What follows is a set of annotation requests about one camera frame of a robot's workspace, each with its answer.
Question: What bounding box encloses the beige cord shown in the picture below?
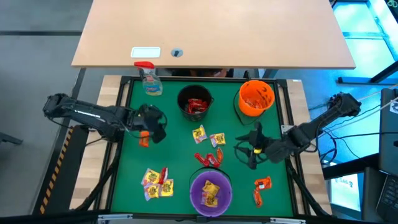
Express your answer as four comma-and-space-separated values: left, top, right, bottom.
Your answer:
356, 83, 398, 103

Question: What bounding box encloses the black chair leg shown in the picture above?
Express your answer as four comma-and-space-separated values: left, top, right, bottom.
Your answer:
0, 132, 24, 146

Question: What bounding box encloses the light wooden desk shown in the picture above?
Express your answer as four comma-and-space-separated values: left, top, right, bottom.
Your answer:
71, 0, 356, 70

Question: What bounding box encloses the silver corner bracket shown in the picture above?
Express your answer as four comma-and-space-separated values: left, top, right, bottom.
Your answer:
98, 213, 134, 224
269, 217, 307, 224

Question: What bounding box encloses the purple pumpkin bucket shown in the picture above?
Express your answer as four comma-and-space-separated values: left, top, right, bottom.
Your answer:
188, 167, 233, 218

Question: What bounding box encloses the orange pumpkin bucket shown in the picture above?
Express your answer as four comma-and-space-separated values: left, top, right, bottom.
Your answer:
233, 80, 275, 126

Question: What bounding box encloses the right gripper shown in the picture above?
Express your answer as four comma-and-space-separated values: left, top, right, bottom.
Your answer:
235, 121, 297, 170

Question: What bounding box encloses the yellow sour candy packet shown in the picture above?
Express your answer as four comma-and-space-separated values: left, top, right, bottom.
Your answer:
209, 133, 226, 148
201, 180, 220, 197
200, 192, 218, 208
141, 168, 161, 187
159, 179, 174, 197
143, 183, 161, 202
192, 124, 208, 144

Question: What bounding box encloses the black cable sleeve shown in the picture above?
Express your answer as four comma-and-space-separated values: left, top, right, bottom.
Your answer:
74, 146, 121, 211
285, 160, 332, 217

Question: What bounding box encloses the black hazard striped panel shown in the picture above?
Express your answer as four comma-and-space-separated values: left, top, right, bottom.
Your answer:
32, 124, 90, 215

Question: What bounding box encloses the black pumpkin bucket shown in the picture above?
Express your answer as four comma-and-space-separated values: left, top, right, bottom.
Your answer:
176, 84, 215, 122

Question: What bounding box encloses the black table frame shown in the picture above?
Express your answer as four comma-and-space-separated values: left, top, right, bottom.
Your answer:
95, 75, 332, 223

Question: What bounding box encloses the white rectangular card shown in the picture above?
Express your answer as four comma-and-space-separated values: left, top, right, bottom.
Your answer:
130, 46, 162, 59

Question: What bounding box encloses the black power cable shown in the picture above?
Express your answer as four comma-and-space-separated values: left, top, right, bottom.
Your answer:
310, 104, 385, 166

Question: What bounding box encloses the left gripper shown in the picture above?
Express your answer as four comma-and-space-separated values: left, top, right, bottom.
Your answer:
129, 104, 168, 144

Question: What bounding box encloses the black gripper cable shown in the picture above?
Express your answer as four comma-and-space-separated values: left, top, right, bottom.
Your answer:
233, 143, 269, 166
124, 105, 169, 139

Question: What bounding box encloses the orange and white candy wrapper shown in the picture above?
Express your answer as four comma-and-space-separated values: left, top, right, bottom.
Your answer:
252, 189, 264, 208

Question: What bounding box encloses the black laptop keyboard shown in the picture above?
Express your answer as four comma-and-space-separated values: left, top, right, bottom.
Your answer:
374, 174, 398, 223

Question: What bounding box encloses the red KitKat wrapper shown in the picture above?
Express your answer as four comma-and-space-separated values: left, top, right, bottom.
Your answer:
186, 98, 200, 114

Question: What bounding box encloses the black desk leg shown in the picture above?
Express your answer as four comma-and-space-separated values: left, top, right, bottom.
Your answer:
72, 67, 88, 94
338, 60, 398, 84

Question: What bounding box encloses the spray bottle with red trigger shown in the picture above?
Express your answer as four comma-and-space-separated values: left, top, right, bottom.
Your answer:
134, 61, 164, 96

